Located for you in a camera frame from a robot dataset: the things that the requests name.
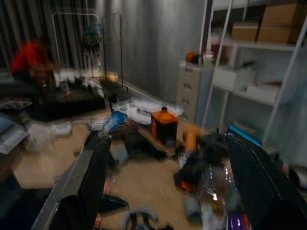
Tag blue and white package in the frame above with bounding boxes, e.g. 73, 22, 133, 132
98, 111, 128, 138

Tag large brown cardboard box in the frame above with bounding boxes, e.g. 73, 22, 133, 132
260, 1, 307, 27

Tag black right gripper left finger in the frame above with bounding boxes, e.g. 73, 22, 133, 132
49, 131, 112, 230

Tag white shelf unit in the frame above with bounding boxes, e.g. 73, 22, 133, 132
200, 0, 307, 156

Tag black clothes rack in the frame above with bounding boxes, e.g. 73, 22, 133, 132
101, 13, 130, 93

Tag white plastic tray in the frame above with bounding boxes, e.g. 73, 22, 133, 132
110, 99, 184, 123

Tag flat white box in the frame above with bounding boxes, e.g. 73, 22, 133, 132
246, 82, 282, 104

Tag small orange object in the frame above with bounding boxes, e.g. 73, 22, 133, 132
185, 49, 197, 64

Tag orange and black box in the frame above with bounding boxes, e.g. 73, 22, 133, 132
150, 107, 179, 147

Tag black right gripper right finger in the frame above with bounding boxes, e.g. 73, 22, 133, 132
224, 133, 307, 230

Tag person in red top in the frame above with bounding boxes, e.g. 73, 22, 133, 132
10, 39, 59, 79

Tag clear plastic bottle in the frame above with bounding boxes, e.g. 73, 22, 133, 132
195, 164, 242, 230

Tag grey drawer cabinet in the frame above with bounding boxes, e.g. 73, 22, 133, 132
178, 62, 218, 123

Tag silver metal rail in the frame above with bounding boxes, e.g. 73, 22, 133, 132
30, 143, 96, 230

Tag grey wheel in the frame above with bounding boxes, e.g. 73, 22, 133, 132
121, 207, 159, 230

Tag white storage box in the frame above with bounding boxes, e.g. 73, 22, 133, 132
213, 65, 255, 92

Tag white power strip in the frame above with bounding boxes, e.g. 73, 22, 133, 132
50, 124, 73, 135

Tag orange and black power tool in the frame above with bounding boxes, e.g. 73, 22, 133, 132
173, 126, 228, 194

